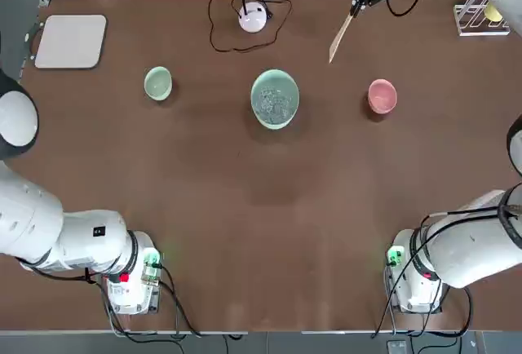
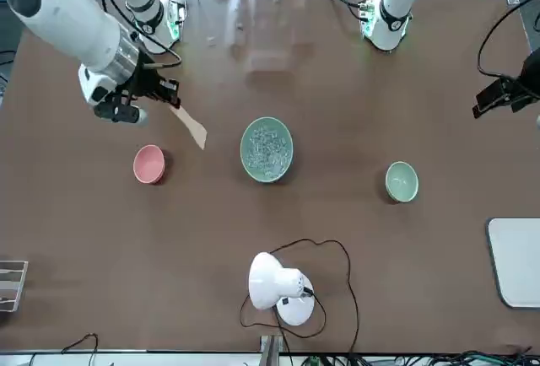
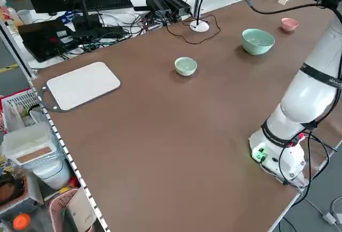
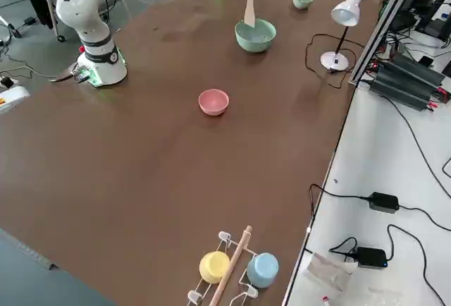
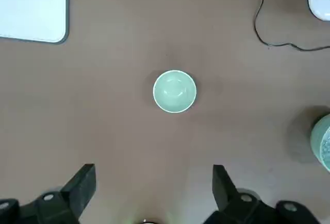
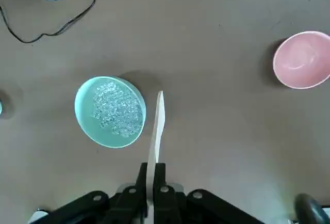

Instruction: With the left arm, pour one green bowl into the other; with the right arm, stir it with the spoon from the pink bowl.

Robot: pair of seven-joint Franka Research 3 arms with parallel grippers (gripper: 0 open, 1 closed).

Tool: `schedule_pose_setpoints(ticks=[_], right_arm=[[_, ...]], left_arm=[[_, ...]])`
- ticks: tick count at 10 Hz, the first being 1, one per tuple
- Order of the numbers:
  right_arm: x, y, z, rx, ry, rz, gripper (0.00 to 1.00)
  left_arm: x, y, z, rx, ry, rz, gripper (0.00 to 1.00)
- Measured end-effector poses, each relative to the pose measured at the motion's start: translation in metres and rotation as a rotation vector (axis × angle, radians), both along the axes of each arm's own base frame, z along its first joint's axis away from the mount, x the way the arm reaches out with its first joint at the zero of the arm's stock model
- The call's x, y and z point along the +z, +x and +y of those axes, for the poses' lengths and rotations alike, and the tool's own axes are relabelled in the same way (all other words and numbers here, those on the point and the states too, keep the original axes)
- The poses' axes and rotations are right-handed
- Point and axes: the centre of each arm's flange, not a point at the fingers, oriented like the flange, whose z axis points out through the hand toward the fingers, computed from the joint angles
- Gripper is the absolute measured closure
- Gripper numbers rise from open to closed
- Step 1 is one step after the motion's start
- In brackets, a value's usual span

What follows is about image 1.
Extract light wooden spoon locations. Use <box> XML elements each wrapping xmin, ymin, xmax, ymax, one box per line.
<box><xmin>328</xmin><ymin>5</ymin><xmax>360</xmax><ymax>64</ymax></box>

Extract clear glass beads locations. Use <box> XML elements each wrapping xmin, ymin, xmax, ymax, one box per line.
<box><xmin>257</xmin><ymin>84</ymin><xmax>292</xmax><ymax>121</ymax></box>

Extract small green bowl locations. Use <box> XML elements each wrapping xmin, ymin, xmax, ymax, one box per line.
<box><xmin>143</xmin><ymin>66</ymin><xmax>174</xmax><ymax>102</ymax></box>

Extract pink bowl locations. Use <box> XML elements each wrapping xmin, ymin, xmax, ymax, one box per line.
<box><xmin>367</xmin><ymin>78</ymin><xmax>399</xmax><ymax>115</ymax></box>

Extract large green bowl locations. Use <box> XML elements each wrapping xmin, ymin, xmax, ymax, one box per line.
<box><xmin>250</xmin><ymin>69</ymin><xmax>301</xmax><ymax>131</ymax></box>

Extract yellow cup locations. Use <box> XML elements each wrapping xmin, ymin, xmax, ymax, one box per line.
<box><xmin>484</xmin><ymin>1</ymin><xmax>505</xmax><ymax>23</ymax></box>

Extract white rounded tray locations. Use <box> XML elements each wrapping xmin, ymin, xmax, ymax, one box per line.
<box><xmin>33</xmin><ymin>14</ymin><xmax>108</xmax><ymax>70</ymax></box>

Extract white wire cup rack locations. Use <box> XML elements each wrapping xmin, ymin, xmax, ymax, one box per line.
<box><xmin>453</xmin><ymin>0</ymin><xmax>511</xmax><ymax>37</ymax></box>

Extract black lamp cable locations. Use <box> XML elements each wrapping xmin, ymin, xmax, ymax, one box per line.
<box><xmin>207</xmin><ymin>0</ymin><xmax>294</xmax><ymax>54</ymax></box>

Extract black right base cable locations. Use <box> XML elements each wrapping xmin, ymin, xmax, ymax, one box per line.
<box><xmin>448</xmin><ymin>284</ymin><xmax>474</xmax><ymax>339</ymax></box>

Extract black base cable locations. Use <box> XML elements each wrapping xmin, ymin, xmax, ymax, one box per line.
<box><xmin>448</xmin><ymin>284</ymin><xmax>474</xmax><ymax>339</ymax></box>
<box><xmin>154</xmin><ymin>262</ymin><xmax>205</xmax><ymax>338</ymax></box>

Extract black left base cable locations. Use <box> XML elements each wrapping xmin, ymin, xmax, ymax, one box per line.
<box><xmin>154</xmin><ymin>262</ymin><xmax>205</xmax><ymax>338</ymax></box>

